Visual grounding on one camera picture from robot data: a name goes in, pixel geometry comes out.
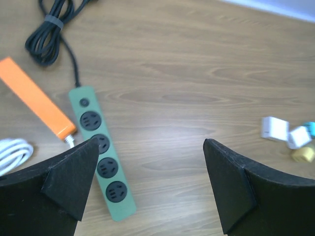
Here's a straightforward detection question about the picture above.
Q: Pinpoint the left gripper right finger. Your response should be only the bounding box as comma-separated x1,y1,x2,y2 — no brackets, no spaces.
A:
203,139,315,236

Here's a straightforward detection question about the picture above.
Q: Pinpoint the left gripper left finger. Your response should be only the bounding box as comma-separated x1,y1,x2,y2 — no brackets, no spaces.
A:
0,138,99,236

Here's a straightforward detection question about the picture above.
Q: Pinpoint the white power cable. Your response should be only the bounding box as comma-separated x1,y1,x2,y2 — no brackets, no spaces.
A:
0,134,76,177

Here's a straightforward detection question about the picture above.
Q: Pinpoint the yellow usb charger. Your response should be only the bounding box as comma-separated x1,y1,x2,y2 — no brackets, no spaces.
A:
291,146,315,163

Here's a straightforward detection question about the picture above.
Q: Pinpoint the green power strip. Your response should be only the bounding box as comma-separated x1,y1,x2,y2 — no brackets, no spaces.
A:
68,86,136,221

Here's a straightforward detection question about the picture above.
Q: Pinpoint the white charger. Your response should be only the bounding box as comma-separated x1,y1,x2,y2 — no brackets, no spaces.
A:
261,117,289,142

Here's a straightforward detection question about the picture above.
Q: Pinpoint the white cube adapter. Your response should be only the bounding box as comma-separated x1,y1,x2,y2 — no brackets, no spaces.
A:
287,126,312,149

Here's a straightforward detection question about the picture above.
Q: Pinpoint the teal usb charger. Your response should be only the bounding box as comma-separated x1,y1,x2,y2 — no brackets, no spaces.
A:
303,121,315,139

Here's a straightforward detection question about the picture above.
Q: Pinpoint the orange power strip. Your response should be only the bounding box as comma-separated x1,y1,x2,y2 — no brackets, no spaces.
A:
0,57,76,144

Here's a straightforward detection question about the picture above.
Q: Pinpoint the black power strip cable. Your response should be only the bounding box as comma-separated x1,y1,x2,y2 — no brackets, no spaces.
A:
25,0,99,88

